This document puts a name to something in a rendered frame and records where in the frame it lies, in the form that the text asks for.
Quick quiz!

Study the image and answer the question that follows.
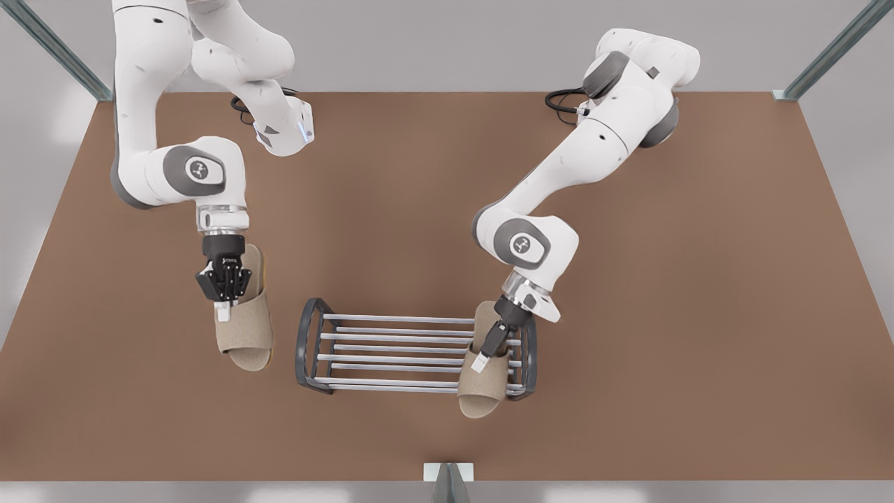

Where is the beige open-toe slipper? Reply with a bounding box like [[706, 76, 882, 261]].
[[214, 244, 273, 372], [457, 301, 514, 420]]

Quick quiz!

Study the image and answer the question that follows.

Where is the grey metal shoe rack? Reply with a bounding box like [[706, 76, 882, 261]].
[[295, 298, 538, 402]]

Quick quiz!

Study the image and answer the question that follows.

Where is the black cable loop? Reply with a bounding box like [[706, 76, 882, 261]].
[[545, 88, 592, 128], [230, 87, 300, 126]]

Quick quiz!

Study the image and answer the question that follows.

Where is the silver frame post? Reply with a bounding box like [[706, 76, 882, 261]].
[[0, 0, 113, 102], [772, 0, 894, 102], [423, 462, 475, 503]]

